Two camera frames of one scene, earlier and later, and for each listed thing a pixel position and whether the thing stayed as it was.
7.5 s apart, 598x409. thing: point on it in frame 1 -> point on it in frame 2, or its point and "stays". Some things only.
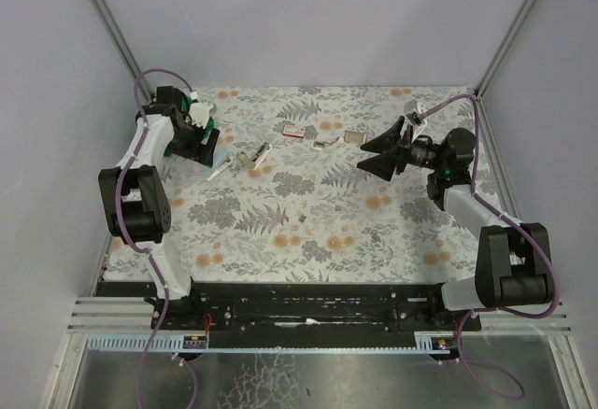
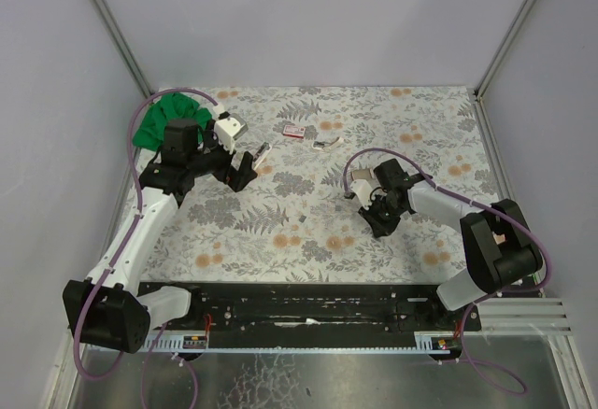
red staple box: x=294 y=131 stays
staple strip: x=355 y=136 -> x=362 y=175
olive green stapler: x=259 y=157 stays
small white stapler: x=323 y=145 stays
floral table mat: x=295 y=207 stays
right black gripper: x=402 y=153 -> x=382 y=210
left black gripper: x=202 y=143 -> x=232 y=172
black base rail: x=298 y=306 stays
